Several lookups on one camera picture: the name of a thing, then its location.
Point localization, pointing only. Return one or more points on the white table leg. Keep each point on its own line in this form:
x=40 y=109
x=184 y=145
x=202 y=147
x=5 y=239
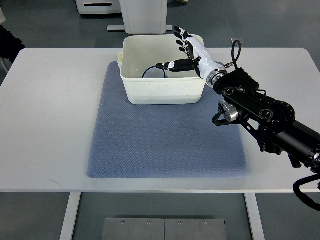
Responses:
x=70 y=216
x=254 y=217

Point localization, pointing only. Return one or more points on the white cabinet with slot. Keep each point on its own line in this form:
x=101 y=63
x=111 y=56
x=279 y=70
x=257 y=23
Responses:
x=98 y=7

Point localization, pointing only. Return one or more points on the blue textured mat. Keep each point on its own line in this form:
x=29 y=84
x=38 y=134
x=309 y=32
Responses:
x=162 y=141

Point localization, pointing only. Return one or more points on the left white table leg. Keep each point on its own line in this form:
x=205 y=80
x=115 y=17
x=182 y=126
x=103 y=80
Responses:
x=70 y=216

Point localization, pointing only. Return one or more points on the white pedestal base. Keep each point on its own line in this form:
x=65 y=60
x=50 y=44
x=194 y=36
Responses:
x=143 y=17

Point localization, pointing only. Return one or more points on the small grey floor plate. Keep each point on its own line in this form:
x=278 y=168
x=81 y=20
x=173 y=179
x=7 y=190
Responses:
x=238 y=40

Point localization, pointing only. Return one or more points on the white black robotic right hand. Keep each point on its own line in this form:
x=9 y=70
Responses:
x=198 y=59

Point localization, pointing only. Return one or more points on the right white table leg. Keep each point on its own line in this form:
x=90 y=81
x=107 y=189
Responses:
x=254 y=217

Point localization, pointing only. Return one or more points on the blue mug white inside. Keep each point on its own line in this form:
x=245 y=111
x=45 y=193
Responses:
x=154 y=73

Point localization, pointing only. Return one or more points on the white plastic box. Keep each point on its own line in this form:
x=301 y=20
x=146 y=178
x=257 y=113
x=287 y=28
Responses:
x=143 y=51

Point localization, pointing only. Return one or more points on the dark clothed person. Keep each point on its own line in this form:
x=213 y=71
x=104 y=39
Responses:
x=10 y=46

